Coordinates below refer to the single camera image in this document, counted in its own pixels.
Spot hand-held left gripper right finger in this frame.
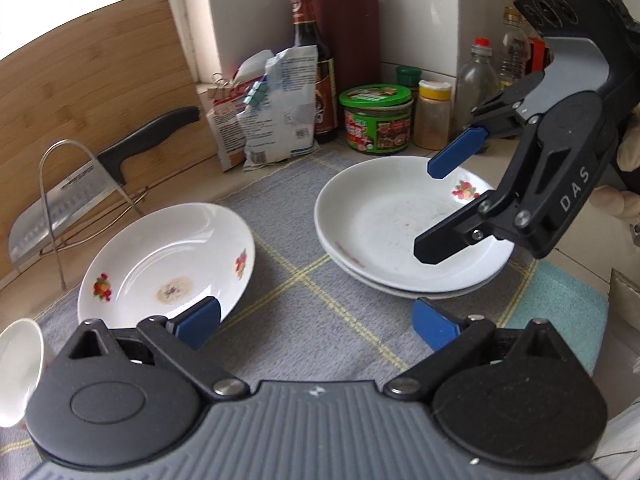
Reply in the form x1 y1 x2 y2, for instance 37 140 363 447
383 297 576 403

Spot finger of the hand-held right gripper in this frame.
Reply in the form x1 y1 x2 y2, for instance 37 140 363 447
414 119 552 265
427 72 547 181

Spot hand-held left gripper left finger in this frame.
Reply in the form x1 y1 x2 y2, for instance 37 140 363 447
67 296 251 403

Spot white plate fruit print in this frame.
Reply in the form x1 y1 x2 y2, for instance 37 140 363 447
313 156 516 294
320 245 502 302

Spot white plate with brown stain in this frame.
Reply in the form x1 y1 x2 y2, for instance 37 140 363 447
77 203 256 329

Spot white bowl pink flowers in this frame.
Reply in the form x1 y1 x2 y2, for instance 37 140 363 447
0 318 46 429

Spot person's right hand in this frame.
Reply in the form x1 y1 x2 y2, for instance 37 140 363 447
590 109 640 222

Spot spice jar yellow lid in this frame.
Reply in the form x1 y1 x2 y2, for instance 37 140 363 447
415 79 454 151

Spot red container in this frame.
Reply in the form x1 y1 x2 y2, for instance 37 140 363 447
527 34 552 79

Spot cooking oil bottle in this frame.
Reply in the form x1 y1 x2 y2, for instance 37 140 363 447
499 7 532 92

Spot clear bottle red cap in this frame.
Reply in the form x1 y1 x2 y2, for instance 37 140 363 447
457 37 501 134

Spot green lidded sauce jar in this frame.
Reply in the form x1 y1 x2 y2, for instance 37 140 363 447
338 83 415 155

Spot small green capped jar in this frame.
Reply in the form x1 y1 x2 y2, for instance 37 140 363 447
395 65 420 92

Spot checked grey blue cloth mat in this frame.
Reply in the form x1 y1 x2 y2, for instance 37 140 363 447
0 150 609 480

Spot dark red knife block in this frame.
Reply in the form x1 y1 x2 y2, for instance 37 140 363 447
312 0 381 97

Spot white and green food bag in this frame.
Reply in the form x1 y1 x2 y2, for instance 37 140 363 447
235 44 321 171

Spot dark soy sauce bottle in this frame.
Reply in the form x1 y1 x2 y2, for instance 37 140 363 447
288 0 337 144

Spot red and white food bag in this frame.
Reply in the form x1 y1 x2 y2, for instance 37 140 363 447
205 50 276 174

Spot wooden cutting board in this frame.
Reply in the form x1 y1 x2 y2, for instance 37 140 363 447
0 0 221 292

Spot kitchen knife black handle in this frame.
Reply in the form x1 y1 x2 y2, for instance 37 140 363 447
8 105 201 266

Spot metal wire rack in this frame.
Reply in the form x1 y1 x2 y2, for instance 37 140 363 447
38 139 151 291

